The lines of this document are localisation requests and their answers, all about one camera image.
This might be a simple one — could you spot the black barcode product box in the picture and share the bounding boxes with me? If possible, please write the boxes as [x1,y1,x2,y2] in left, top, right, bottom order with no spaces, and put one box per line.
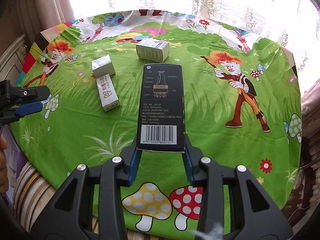
[137,63,185,152]

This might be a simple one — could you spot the cream ornate dresser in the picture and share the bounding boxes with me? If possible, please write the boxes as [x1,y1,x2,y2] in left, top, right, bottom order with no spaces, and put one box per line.
[0,35,28,85]

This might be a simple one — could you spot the white lace sheer curtain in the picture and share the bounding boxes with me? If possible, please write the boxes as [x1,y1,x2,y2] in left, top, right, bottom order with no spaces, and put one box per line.
[192,0,320,55]

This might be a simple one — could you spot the silver white small box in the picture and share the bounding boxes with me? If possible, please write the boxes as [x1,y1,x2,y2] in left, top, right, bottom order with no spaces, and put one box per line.
[92,54,116,78]

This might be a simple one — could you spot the pink curtain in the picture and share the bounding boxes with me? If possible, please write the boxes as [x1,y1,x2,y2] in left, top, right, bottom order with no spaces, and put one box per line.
[1,0,74,43]

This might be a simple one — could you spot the white yellow label box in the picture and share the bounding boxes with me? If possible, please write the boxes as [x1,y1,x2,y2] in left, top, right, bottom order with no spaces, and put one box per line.
[96,74,120,112]

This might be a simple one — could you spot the striped beige sofa cushion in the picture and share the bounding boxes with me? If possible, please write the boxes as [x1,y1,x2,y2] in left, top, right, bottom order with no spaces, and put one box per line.
[11,161,151,240]

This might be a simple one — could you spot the green cartoon print blanket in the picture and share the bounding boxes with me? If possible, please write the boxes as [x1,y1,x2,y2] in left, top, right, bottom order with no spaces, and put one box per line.
[11,10,302,239]

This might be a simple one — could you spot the purple cardboard storage box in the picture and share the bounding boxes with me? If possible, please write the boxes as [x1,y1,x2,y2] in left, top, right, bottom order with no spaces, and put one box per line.
[1,125,20,204]

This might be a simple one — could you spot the person's left hand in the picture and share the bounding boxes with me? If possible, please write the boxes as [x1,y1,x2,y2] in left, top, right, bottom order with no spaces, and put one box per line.
[0,135,9,193]

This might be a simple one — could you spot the white red printed medicine box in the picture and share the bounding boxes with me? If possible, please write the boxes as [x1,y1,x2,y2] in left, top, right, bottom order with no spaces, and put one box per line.
[136,38,170,63]

